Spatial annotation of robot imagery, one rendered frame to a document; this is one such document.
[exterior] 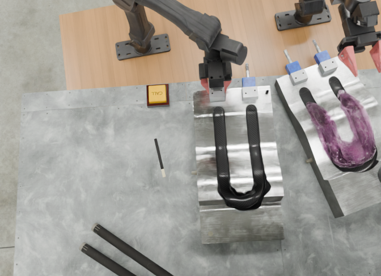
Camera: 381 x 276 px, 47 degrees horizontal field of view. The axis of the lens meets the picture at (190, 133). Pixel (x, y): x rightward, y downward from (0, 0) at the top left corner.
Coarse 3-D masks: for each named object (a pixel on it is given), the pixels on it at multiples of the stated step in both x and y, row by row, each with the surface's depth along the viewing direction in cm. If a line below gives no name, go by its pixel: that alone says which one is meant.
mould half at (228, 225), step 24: (240, 96) 146; (264, 96) 146; (240, 120) 144; (264, 120) 144; (240, 144) 143; (264, 144) 142; (216, 168) 138; (240, 168) 137; (264, 168) 137; (216, 192) 134; (216, 216) 139; (240, 216) 139; (264, 216) 139; (216, 240) 138; (240, 240) 137; (264, 240) 139
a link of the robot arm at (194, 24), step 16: (112, 0) 125; (128, 0) 119; (144, 0) 118; (160, 0) 118; (176, 0) 120; (176, 16) 119; (192, 16) 120; (208, 16) 121; (192, 32) 120; (208, 32) 121
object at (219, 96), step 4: (224, 88) 142; (212, 92) 142; (216, 92) 142; (220, 92) 142; (224, 92) 142; (212, 96) 142; (216, 96) 142; (220, 96) 142; (224, 96) 142; (212, 100) 145; (216, 100) 145; (220, 100) 146; (224, 100) 146
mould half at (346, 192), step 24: (312, 72) 151; (336, 72) 150; (288, 96) 149; (360, 96) 145; (336, 120) 142; (312, 144) 141; (312, 168) 147; (336, 168) 140; (336, 192) 135; (360, 192) 134; (336, 216) 141
